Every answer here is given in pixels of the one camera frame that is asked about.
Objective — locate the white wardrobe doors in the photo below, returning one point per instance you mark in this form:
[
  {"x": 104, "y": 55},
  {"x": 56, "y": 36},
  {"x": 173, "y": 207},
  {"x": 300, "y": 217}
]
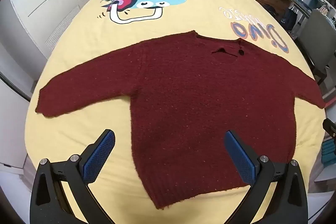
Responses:
[{"x": 39, "y": 6}]

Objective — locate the dark bag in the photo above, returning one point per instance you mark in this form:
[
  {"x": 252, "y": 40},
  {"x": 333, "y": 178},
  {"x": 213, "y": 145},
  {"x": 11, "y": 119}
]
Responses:
[{"x": 289, "y": 18}]

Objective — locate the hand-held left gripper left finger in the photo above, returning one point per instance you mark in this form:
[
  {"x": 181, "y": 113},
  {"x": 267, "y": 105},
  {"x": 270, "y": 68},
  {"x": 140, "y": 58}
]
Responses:
[{"x": 101, "y": 155}]

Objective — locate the grey chair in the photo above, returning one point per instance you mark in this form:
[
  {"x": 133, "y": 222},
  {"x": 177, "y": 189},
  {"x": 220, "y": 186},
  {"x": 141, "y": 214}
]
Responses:
[{"x": 316, "y": 40}]

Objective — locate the dark red knitted sweater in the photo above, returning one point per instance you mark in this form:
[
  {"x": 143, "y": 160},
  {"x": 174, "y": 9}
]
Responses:
[{"x": 199, "y": 98}]

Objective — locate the yellow printed bed sheet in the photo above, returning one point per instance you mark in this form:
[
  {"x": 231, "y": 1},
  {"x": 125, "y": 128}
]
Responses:
[{"x": 78, "y": 61}]

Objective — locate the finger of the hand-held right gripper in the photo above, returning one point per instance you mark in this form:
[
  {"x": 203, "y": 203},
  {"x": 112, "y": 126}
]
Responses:
[{"x": 330, "y": 128}]

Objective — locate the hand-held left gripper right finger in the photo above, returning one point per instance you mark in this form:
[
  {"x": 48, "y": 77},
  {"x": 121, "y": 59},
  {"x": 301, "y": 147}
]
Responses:
[{"x": 240, "y": 158}]

